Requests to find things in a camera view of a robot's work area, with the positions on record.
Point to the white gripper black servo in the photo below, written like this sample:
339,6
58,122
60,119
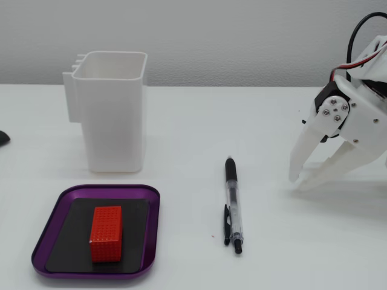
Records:
364,116

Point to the black clear ballpoint pen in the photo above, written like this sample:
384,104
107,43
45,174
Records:
233,196

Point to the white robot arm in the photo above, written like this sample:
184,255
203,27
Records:
375,66

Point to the white plastic pen holder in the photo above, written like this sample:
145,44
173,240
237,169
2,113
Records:
112,127

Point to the purple metal tray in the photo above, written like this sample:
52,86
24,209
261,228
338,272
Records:
153,211

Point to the red studded block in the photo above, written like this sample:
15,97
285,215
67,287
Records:
106,232

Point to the black mat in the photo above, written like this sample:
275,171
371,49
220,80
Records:
69,241

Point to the black rounded object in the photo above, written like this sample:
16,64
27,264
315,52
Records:
3,139

